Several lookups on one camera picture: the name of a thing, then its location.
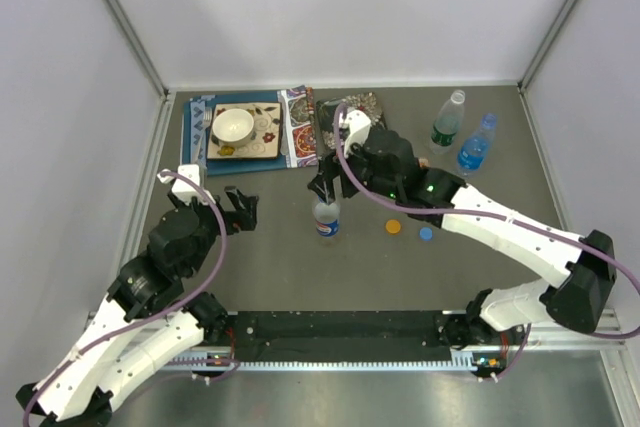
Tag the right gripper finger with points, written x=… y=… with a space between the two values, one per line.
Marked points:
x=348 y=190
x=323 y=185

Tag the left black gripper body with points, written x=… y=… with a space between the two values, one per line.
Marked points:
x=232 y=220

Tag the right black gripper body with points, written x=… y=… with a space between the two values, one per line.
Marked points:
x=360 y=164

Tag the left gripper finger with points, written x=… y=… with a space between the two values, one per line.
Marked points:
x=234 y=196
x=248 y=212

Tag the red-blue label water bottle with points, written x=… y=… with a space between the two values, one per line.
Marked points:
x=327 y=220

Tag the orange bottle cap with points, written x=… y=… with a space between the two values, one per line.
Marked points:
x=393 y=227

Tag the green label water bottle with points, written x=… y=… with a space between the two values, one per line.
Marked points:
x=448 y=123

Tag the blue bottle cap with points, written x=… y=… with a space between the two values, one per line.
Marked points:
x=426 y=234

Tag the blue label water bottle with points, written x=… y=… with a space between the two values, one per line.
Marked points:
x=476 y=147

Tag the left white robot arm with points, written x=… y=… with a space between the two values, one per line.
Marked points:
x=131 y=336

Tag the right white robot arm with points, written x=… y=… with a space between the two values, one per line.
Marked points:
x=575 y=273

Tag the blue patterned placemat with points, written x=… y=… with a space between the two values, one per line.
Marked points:
x=297 y=147

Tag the beige floral square plate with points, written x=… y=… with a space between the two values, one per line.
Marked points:
x=264 y=143

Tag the cream ceramic bowl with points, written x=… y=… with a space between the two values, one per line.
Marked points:
x=233 y=127

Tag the silver fork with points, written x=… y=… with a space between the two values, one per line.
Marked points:
x=199 y=156

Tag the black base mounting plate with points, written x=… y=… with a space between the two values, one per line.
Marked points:
x=347 y=336

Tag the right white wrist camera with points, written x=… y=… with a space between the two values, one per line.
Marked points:
x=353 y=129

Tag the left aluminium corner post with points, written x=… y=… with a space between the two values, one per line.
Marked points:
x=135 y=45

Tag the aluminium corner post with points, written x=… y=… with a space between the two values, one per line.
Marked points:
x=135 y=45
x=552 y=33

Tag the aluminium slotted rail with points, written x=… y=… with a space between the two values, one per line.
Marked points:
x=165 y=345

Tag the right aluminium corner post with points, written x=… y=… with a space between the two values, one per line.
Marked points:
x=552 y=33

